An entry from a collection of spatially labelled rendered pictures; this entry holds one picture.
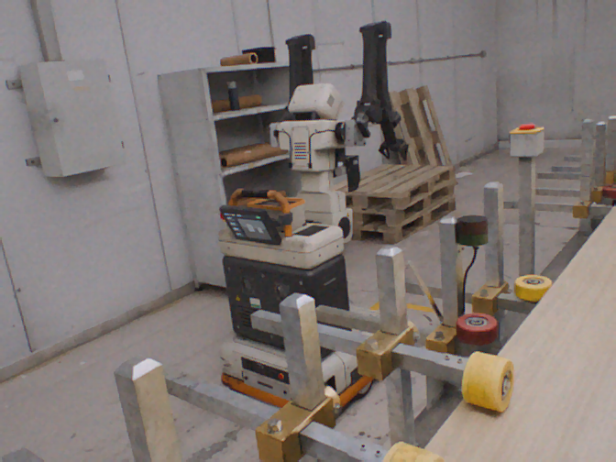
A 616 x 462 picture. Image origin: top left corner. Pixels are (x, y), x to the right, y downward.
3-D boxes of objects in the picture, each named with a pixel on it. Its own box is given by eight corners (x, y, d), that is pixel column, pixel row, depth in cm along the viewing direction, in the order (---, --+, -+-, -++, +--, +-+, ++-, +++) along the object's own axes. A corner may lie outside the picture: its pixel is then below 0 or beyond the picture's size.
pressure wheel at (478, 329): (451, 373, 112) (449, 323, 109) (467, 356, 118) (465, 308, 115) (489, 383, 107) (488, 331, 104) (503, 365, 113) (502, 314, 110)
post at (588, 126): (578, 241, 215) (581, 120, 202) (580, 238, 218) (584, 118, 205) (588, 242, 213) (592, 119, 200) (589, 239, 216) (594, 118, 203)
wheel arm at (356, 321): (314, 323, 136) (313, 308, 135) (323, 318, 139) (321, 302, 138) (483, 364, 109) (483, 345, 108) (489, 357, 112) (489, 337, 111)
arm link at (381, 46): (364, 25, 243) (385, 22, 236) (370, 26, 247) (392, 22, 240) (369, 122, 254) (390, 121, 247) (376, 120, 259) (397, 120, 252)
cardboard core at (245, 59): (219, 58, 390) (248, 52, 372) (226, 57, 396) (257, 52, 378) (220, 69, 392) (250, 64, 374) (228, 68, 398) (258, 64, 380)
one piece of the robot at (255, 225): (293, 257, 217) (270, 214, 204) (233, 247, 239) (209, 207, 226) (308, 238, 223) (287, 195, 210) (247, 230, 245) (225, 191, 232)
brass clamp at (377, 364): (355, 373, 93) (352, 346, 92) (393, 339, 103) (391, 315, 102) (386, 382, 89) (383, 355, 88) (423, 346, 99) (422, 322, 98)
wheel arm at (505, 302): (379, 291, 152) (378, 277, 151) (385, 287, 155) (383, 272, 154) (539, 320, 126) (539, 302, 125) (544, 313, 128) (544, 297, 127)
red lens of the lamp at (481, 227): (452, 232, 109) (451, 222, 108) (464, 224, 113) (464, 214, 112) (481, 235, 105) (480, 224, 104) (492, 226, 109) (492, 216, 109)
